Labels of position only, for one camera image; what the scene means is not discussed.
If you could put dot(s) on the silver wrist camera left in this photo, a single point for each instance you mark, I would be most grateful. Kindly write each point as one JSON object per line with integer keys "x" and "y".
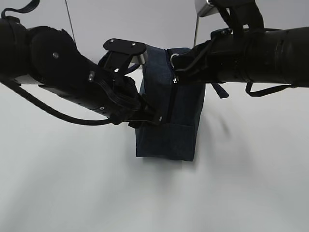
{"x": 122, "y": 52}

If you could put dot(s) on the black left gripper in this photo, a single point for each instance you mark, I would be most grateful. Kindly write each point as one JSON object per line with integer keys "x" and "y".
{"x": 120, "y": 97}

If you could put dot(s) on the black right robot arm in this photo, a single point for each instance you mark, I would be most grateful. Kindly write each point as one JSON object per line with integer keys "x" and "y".
{"x": 246, "y": 52}

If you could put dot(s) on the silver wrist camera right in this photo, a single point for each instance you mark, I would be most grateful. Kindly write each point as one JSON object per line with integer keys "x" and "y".
{"x": 206, "y": 8}

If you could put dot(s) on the dark navy lunch bag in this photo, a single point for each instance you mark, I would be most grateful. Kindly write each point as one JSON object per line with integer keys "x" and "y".
{"x": 180, "y": 107}

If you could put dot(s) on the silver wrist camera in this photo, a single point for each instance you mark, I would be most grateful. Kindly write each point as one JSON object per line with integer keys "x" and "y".
{"x": 206, "y": 8}
{"x": 122, "y": 52}

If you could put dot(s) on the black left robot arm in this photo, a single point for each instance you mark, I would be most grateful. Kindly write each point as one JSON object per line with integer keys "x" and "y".
{"x": 49, "y": 58}

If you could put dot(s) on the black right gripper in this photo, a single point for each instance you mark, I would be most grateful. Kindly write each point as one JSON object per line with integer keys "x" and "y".
{"x": 206, "y": 63}

